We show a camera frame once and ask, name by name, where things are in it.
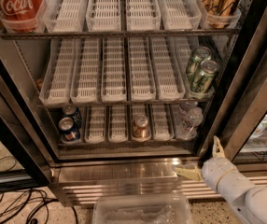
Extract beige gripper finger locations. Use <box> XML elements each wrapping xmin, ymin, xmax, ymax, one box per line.
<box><xmin>172</xmin><ymin>164</ymin><xmax>203</xmax><ymax>181</ymax></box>
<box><xmin>212</xmin><ymin>136</ymin><xmax>225</xmax><ymax>158</ymax></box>

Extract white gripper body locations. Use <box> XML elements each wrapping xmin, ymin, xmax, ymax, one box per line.
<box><xmin>202</xmin><ymin>157</ymin><xmax>246</xmax><ymax>193</ymax></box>

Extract clear water bottle front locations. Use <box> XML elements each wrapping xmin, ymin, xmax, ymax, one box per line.
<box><xmin>177</xmin><ymin>107</ymin><xmax>204</xmax><ymax>141</ymax></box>

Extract clear water bottle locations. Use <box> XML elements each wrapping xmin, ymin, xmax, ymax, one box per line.
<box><xmin>178</xmin><ymin>101</ymin><xmax>198</xmax><ymax>117</ymax></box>
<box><xmin>177</xmin><ymin>107</ymin><xmax>204</xmax><ymax>141</ymax></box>

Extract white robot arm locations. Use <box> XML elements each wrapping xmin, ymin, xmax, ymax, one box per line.
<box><xmin>172</xmin><ymin>136</ymin><xmax>267</xmax><ymax>224</ymax></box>

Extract glass fridge door right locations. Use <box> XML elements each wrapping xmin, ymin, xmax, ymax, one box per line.
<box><xmin>198</xmin><ymin>0</ymin><xmax>267</xmax><ymax>173</ymax></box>

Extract glass fridge door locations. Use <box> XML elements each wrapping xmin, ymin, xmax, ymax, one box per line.
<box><xmin>198</xmin><ymin>0</ymin><xmax>267</xmax><ymax>173</ymax></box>
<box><xmin>0</xmin><ymin>31</ymin><xmax>53</xmax><ymax>195</ymax></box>

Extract clear water bottle rear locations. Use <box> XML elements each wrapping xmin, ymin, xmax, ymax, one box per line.
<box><xmin>178</xmin><ymin>101</ymin><xmax>198</xmax><ymax>117</ymax></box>

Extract glass fridge door left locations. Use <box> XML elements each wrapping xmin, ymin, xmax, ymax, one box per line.
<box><xmin>0</xmin><ymin>31</ymin><xmax>53</xmax><ymax>195</ymax></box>

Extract white can behind door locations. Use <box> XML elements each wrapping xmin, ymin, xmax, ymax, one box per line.
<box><xmin>250</xmin><ymin>115</ymin><xmax>267</xmax><ymax>139</ymax></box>

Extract white tray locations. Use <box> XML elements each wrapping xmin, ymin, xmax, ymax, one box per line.
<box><xmin>126</xmin><ymin>0</ymin><xmax>161</xmax><ymax>31</ymax></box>
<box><xmin>43</xmin><ymin>0</ymin><xmax>88</xmax><ymax>33</ymax></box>
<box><xmin>108</xmin><ymin>105</ymin><xmax>128</xmax><ymax>143</ymax></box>
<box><xmin>101</xmin><ymin>38</ymin><xmax>127</xmax><ymax>102</ymax></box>
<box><xmin>86</xmin><ymin>0</ymin><xmax>121</xmax><ymax>32</ymax></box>
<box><xmin>149</xmin><ymin>37</ymin><xmax>185</xmax><ymax>100</ymax></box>
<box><xmin>85</xmin><ymin>106</ymin><xmax>105</xmax><ymax>144</ymax></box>
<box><xmin>39</xmin><ymin>39</ymin><xmax>76</xmax><ymax>105</ymax></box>
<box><xmin>151</xmin><ymin>104</ymin><xmax>174</xmax><ymax>141</ymax></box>
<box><xmin>158</xmin><ymin>0</ymin><xmax>202</xmax><ymax>30</ymax></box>
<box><xmin>131</xmin><ymin>105</ymin><xmax>151</xmax><ymax>142</ymax></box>
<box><xmin>128</xmin><ymin>37</ymin><xmax>156</xmax><ymax>101</ymax></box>
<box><xmin>70</xmin><ymin>38</ymin><xmax>100</xmax><ymax>104</ymax></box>

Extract copper brown can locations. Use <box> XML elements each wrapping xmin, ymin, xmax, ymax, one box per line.
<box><xmin>133</xmin><ymin>115</ymin><xmax>149</xmax><ymax>138</ymax></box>

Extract green can front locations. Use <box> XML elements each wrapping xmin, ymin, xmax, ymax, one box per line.
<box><xmin>190</xmin><ymin>61</ymin><xmax>219</xmax><ymax>93</ymax></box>

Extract green can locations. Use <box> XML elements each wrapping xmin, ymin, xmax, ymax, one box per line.
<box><xmin>186</xmin><ymin>46</ymin><xmax>212</xmax><ymax>81</ymax></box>
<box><xmin>190</xmin><ymin>61</ymin><xmax>219</xmax><ymax>93</ymax></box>

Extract clear plastic bin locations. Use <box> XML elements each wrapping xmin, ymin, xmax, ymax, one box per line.
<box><xmin>92</xmin><ymin>193</ymin><xmax>194</xmax><ymax>224</ymax></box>

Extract clear tray middle right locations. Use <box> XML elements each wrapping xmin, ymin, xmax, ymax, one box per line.
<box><xmin>170</xmin><ymin>35</ymin><xmax>216</xmax><ymax>100</ymax></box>

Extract green can rear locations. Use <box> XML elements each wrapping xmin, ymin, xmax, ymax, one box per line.
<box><xmin>186</xmin><ymin>46</ymin><xmax>212</xmax><ymax>81</ymax></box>

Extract blue can front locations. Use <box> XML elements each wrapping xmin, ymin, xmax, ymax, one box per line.
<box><xmin>59</xmin><ymin>118</ymin><xmax>80</xmax><ymax>142</ymax></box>

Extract blue can rear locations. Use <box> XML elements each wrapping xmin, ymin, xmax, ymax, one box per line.
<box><xmin>63</xmin><ymin>106</ymin><xmax>82</xmax><ymax>128</ymax></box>

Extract clear tray top right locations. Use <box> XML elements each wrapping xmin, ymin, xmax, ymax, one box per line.
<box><xmin>189</xmin><ymin>0</ymin><xmax>243</xmax><ymax>30</ymax></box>

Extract gold patterned can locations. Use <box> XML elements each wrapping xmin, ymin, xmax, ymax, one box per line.
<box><xmin>198</xmin><ymin>0</ymin><xmax>247</xmax><ymax>29</ymax></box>

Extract clear tray top left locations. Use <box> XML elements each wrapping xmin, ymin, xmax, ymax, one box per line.
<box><xmin>0</xmin><ymin>0</ymin><xmax>49</xmax><ymax>34</ymax></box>

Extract middle wire shelf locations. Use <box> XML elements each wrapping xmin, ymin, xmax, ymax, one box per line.
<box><xmin>36</xmin><ymin>98</ymin><xmax>212</xmax><ymax>108</ymax></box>

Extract wire shelf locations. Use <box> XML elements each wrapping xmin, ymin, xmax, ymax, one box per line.
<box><xmin>36</xmin><ymin>98</ymin><xmax>212</xmax><ymax>108</ymax></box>
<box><xmin>0</xmin><ymin>28</ymin><xmax>240</xmax><ymax>40</ymax></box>

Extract top wire shelf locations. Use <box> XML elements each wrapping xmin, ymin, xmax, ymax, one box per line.
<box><xmin>0</xmin><ymin>28</ymin><xmax>240</xmax><ymax>40</ymax></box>

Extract black cables on floor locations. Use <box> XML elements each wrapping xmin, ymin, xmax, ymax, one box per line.
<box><xmin>0</xmin><ymin>138</ymin><xmax>79</xmax><ymax>224</ymax></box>

